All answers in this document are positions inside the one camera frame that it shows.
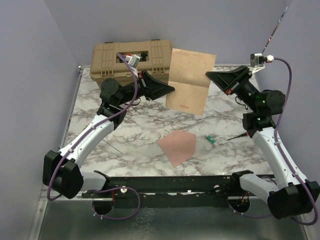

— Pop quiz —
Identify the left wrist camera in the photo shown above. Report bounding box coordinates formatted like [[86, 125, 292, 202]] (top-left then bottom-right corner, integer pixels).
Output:
[[125, 54, 141, 68]]

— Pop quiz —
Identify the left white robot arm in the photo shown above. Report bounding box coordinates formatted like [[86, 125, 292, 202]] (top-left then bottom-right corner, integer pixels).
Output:
[[42, 70, 175, 199]]

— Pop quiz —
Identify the purple cable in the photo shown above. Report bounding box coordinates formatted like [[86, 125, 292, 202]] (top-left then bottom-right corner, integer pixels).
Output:
[[47, 52, 141, 221], [228, 56, 317, 226]]

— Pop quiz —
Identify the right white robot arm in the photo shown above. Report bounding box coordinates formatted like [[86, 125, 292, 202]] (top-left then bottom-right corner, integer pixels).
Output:
[[205, 65, 320, 220]]

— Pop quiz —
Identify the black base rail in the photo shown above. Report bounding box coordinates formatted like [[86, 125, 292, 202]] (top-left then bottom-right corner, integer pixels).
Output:
[[81, 175, 245, 209]]

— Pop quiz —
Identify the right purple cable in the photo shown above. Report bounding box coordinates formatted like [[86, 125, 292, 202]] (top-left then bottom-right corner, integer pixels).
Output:
[[228, 56, 317, 226]]

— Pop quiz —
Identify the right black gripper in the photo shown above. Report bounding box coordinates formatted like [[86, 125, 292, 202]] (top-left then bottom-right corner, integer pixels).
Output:
[[206, 65, 260, 112]]

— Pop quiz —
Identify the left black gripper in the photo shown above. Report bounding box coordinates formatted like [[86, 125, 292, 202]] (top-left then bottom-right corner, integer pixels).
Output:
[[117, 69, 175, 106]]

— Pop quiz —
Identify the red black screwdriver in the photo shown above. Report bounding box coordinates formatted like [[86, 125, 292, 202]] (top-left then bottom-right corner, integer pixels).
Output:
[[227, 132, 249, 141]]

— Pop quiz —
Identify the thin metal rod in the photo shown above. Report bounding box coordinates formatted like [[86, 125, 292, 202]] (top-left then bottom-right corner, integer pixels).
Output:
[[103, 139, 123, 154]]

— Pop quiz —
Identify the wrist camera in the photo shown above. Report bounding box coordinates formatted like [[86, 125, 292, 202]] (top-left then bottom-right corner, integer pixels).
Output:
[[250, 53, 275, 74], [125, 54, 141, 68]]

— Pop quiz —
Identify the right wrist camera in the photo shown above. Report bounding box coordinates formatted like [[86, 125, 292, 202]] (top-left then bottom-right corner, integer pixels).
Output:
[[250, 53, 275, 74]]

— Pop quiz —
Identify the green white glue stick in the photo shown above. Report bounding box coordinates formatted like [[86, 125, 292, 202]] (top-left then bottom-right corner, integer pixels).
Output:
[[206, 135, 217, 146]]

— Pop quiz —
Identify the tan plastic toolbox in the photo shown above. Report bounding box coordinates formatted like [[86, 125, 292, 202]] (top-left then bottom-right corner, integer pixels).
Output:
[[89, 39, 173, 87]]

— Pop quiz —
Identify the tan paper letter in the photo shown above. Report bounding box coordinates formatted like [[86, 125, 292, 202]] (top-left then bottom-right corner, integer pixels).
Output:
[[165, 48, 216, 115]]

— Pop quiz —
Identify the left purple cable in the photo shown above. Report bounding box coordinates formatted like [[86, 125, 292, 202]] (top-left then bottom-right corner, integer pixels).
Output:
[[47, 52, 141, 221]]

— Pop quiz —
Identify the pink paper envelope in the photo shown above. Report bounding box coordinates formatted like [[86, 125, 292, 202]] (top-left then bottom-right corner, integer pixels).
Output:
[[156, 130, 196, 168]]

